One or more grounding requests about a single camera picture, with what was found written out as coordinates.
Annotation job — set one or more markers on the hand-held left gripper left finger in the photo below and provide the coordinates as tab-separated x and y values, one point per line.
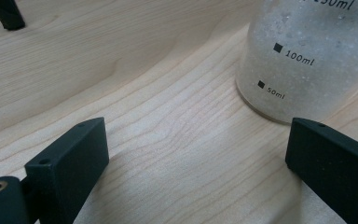
70	165

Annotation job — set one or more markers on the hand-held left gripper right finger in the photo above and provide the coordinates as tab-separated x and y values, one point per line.
335	165

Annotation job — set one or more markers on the frosted plastic measuring cup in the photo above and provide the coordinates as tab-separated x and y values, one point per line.
307	77

